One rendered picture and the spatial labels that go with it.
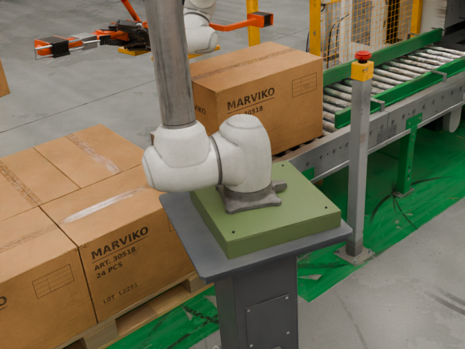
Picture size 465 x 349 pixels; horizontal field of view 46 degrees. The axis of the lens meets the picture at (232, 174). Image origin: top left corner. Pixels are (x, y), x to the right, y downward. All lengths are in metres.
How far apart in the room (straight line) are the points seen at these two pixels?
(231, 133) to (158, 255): 0.92
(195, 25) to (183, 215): 0.68
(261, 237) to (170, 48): 0.60
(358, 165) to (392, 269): 0.56
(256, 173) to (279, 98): 0.88
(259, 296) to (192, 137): 0.62
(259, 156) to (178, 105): 0.29
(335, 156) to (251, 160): 1.11
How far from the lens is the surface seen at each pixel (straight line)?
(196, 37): 2.00
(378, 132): 2.91
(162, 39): 1.52
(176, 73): 1.54
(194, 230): 1.75
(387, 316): 2.55
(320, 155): 2.60
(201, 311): 2.56
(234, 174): 1.64
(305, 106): 2.62
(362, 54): 2.35
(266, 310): 1.94
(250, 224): 1.64
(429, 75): 3.34
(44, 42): 1.96
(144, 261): 2.36
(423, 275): 2.78
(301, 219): 1.66
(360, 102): 2.40
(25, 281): 2.15
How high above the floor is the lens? 1.76
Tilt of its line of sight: 30 degrees down
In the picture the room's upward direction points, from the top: 5 degrees counter-clockwise
